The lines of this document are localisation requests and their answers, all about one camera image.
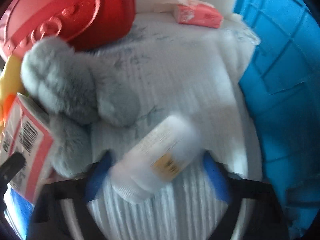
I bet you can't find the white ribbed mat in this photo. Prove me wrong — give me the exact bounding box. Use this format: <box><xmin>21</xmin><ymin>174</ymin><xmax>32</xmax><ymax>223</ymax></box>
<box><xmin>51</xmin><ymin>12</ymin><xmax>263</xmax><ymax>180</ymax></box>

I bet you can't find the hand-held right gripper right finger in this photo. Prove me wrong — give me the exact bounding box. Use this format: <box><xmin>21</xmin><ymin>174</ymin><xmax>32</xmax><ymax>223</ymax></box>
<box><xmin>202</xmin><ymin>151</ymin><xmax>284</xmax><ymax>233</ymax></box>

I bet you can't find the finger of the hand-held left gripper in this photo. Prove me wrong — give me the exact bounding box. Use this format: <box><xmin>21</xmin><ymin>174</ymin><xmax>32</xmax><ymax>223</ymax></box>
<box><xmin>0</xmin><ymin>151</ymin><xmax>27</xmax><ymax>188</ymax></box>

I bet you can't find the grey plush toy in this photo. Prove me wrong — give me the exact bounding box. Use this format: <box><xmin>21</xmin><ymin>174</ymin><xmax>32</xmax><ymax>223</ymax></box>
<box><xmin>20</xmin><ymin>37</ymin><xmax>140</xmax><ymax>178</ymax></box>

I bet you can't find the blue plastic container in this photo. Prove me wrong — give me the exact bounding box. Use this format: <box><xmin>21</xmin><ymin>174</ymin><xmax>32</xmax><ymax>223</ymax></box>
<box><xmin>234</xmin><ymin>0</ymin><xmax>320</xmax><ymax>238</ymax></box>

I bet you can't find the blue and white packet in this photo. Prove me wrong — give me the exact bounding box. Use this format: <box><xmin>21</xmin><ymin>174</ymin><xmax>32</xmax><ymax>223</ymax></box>
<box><xmin>4</xmin><ymin>184</ymin><xmax>35</xmax><ymax>239</ymax></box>

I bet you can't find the red plastic handbag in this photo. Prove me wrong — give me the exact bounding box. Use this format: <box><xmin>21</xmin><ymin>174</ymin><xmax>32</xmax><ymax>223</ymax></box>
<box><xmin>0</xmin><ymin>0</ymin><xmax>136</xmax><ymax>62</ymax></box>

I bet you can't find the green frog plush toy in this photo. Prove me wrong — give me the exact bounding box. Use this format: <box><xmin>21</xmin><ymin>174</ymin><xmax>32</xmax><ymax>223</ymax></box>
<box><xmin>0</xmin><ymin>55</ymin><xmax>25</xmax><ymax>130</ymax></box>

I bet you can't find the white plastic bottle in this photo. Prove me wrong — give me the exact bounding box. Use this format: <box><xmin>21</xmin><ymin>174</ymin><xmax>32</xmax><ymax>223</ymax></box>
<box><xmin>110</xmin><ymin>115</ymin><xmax>200</xmax><ymax>203</ymax></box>

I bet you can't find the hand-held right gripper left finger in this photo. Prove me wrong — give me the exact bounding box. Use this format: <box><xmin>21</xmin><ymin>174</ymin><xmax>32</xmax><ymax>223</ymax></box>
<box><xmin>32</xmin><ymin>151</ymin><xmax>113</xmax><ymax>233</ymax></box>

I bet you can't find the pink tissue pack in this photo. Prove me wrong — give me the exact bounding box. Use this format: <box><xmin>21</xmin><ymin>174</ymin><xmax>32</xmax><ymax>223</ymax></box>
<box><xmin>170</xmin><ymin>0</ymin><xmax>224</xmax><ymax>28</ymax></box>

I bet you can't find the red and white box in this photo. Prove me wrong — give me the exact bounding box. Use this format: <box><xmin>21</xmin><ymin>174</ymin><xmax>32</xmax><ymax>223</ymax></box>
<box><xmin>0</xmin><ymin>93</ymin><xmax>55</xmax><ymax>203</ymax></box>

